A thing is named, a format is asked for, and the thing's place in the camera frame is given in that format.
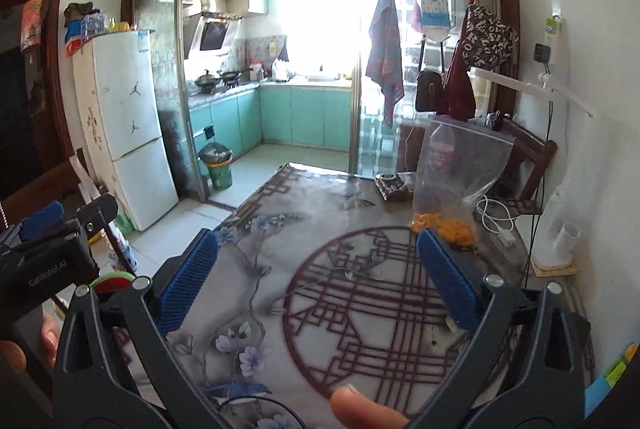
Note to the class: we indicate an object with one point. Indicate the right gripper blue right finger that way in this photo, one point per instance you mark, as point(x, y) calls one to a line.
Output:
point(481, 308)

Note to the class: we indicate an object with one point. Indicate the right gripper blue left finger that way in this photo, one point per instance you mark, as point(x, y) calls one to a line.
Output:
point(153, 307)

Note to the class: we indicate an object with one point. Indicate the green kitchen trash bin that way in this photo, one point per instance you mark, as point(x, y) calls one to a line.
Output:
point(217, 159)

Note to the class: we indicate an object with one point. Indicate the teal kitchen cabinets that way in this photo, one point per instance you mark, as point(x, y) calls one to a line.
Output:
point(305, 114)

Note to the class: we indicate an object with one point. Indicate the person's left hand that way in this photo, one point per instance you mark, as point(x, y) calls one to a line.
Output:
point(32, 338)

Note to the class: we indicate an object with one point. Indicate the person's right hand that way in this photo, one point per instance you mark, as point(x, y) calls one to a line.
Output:
point(355, 411)

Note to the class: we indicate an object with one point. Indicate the red basket with green rim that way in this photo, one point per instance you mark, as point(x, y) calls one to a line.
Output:
point(112, 282)

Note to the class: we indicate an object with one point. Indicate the white desk lamp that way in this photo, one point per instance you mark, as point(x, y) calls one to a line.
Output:
point(552, 239)

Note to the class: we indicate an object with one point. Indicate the clear zip bag with snacks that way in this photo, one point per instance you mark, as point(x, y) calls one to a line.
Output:
point(444, 201)

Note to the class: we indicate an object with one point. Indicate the black ashtray box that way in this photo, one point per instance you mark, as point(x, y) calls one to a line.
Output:
point(396, 187)

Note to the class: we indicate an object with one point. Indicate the plastic bottle behind bag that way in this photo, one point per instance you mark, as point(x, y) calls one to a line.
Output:
point(440, 149)

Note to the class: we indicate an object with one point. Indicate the colourful sticky note book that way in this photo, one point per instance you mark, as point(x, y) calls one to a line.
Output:
point(603, 384)

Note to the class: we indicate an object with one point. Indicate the black wok on stove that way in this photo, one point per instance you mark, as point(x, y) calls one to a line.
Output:
point(207, 82)

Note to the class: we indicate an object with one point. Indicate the white two-door refrigerator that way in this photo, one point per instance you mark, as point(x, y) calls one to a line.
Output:
point(117, 107)

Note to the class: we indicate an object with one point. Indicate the black small handbag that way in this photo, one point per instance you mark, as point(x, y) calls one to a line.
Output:
point(428, 86)

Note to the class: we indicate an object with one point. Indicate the hanging blue red towel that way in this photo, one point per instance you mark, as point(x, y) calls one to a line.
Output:
point(384, 61)

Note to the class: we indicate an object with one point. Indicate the black range hood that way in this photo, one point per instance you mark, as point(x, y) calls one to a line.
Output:
point(214, 35)

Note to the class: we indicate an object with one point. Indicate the black patterned hanging bag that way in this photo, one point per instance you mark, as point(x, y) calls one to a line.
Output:
point(486, 42)

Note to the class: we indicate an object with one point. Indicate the blue smiley hanging pouch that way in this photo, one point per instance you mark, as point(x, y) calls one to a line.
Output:
point(434, 19)

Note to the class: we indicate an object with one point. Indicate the dark wooden chair at wall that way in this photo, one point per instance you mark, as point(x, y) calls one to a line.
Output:
point(528, 162)

